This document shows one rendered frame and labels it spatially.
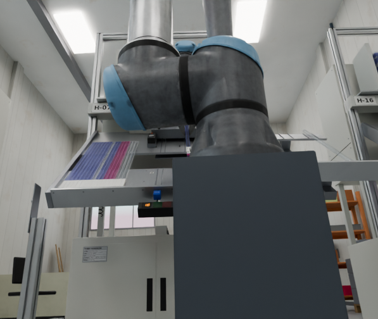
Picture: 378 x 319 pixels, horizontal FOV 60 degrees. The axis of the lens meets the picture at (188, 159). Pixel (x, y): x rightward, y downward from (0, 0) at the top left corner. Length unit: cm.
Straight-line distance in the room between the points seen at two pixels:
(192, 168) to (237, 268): 13
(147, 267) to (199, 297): 102
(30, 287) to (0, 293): 614
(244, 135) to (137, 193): 73
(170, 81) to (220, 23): 47
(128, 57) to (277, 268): 40
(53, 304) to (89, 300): 543
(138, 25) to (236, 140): 30
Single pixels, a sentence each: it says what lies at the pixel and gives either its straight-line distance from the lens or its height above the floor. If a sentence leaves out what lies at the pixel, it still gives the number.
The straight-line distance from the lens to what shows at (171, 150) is 148.
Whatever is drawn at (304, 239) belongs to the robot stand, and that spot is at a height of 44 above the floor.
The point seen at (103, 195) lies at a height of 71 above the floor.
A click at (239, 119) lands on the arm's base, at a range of 47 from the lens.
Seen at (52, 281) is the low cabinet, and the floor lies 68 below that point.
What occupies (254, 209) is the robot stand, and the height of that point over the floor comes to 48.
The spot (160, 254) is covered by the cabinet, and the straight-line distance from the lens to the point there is 140.
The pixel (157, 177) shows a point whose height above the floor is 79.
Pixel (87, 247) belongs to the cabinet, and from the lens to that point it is 145.
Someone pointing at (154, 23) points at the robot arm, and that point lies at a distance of 64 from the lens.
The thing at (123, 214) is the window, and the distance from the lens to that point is 1141.
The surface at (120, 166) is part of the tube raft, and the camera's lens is 132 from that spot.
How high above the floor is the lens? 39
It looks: 22 degrees up
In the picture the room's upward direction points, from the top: 2 degrees counter-clockwise
